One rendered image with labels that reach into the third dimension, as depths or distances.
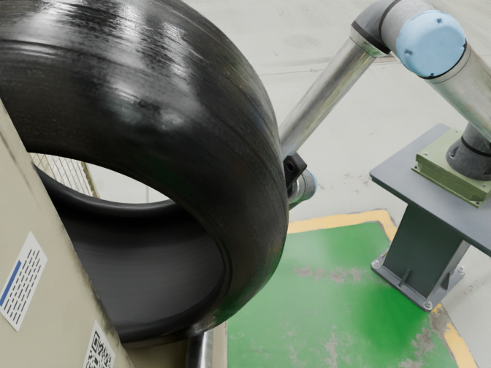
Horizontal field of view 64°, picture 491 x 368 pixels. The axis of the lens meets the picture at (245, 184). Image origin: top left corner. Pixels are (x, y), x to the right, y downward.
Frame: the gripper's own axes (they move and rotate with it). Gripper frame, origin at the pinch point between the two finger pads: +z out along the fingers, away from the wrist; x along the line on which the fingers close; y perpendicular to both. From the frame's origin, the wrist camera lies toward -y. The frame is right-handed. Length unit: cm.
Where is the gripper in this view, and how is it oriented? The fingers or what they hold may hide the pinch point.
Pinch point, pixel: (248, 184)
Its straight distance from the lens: 78.1
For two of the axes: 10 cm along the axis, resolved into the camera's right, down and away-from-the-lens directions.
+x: -6.0, -7.5, 2.9
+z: -4.7, 0.4, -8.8
